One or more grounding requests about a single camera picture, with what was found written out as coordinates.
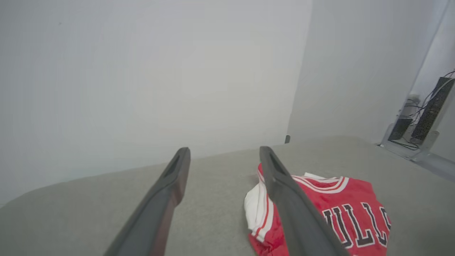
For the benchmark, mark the grey metal bracket stand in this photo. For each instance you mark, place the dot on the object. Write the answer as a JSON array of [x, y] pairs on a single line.
[[424, 149]]

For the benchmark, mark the small black box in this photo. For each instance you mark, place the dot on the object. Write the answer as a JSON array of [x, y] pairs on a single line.
[[400, 128]]

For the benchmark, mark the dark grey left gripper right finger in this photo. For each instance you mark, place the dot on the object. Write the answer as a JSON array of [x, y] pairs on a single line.
[[295, 217]]

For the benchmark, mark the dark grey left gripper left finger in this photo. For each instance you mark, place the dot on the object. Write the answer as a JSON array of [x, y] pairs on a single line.
[[161, 209]]

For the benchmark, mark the red and white basketball jersey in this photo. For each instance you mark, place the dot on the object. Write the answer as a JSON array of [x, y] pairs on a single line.
[[355, 199]]

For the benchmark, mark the tall black power strip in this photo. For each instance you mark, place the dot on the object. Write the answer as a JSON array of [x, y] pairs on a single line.
[[432, 110]]

